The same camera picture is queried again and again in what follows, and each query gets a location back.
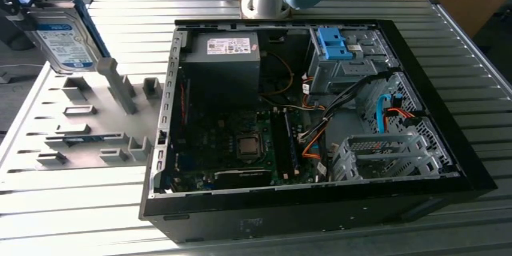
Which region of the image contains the hard disk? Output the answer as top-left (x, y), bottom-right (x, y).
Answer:
top-left (17, 0), bottom-right (112, 74)

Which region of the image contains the metal disk bay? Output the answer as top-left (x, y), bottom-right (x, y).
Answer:
top-left (329, 131), bottom-right (445, 182)

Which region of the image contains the black mesh wastebasket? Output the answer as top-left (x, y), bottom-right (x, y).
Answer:
top-left (0, 25), bottom-right (37, 50)

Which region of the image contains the grey parts rack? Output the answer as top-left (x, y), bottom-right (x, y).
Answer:
top-left (33, 58), bottom-right (165, 171)

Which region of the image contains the RAM stick on rack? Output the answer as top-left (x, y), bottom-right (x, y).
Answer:
top-left (63, 135), bottom-right (105, 144)

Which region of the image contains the grey power supply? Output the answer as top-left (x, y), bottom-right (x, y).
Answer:
top-left (181, 31), bottom-right (263, 107)

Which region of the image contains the green motherboard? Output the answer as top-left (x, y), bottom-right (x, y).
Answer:
top-left (171, 109), bottom-right (321, 192)

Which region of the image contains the CPU socket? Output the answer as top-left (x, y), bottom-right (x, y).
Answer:
top-left (233, 129), bottom-right (265, 162)

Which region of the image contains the CPU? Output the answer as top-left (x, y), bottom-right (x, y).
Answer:
top-left (239, 137), bottom-right (260, 153)

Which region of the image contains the blue plastic drive latch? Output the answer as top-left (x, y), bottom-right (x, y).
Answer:
top-left (315, 28), bottom-right (355, 61)

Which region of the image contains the black RAM slot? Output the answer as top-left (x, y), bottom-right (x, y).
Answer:
top-left (269, 109), bottom-right (291, 180)

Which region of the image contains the black graphics card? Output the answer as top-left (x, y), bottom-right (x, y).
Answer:
top-left (213, 168), bottom-right (273, 189)

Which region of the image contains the metal optical drive cage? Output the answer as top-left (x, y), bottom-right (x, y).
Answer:
top-left (307, 28), bottom-right (401, 95)

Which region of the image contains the black PC case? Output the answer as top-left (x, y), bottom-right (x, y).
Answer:
top-left (137, 19), bottom-right (499, 243)

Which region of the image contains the white floor cable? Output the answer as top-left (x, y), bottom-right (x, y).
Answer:
top-left (0, 63), bottom-right (43, 70)

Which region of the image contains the yellow wire loop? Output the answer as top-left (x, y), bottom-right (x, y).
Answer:
top-left (259, 53), bottom-right (295, 97)

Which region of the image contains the black cable bundle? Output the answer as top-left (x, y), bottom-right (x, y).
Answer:
top-left (317, 73), bottom-right (391, 125)

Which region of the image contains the orange wire by motherboard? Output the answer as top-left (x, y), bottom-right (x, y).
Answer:
top-left (301, 135), bottom-right (321, 159)

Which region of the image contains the blue wire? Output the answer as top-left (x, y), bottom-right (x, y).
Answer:
top-left (376, 95), bottom-right (403, 134)

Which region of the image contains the orange red wire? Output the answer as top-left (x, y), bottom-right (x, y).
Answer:
top-left (383, 107), bottom-right (417, 128)

